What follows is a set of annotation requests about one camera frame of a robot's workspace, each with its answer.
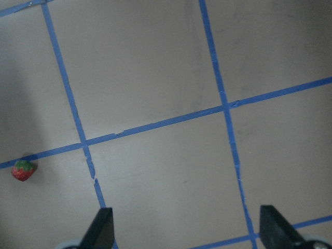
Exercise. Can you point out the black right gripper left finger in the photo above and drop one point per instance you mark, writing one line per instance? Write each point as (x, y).
(100, 233)

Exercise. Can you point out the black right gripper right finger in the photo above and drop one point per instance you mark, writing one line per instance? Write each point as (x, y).
(275, 231)

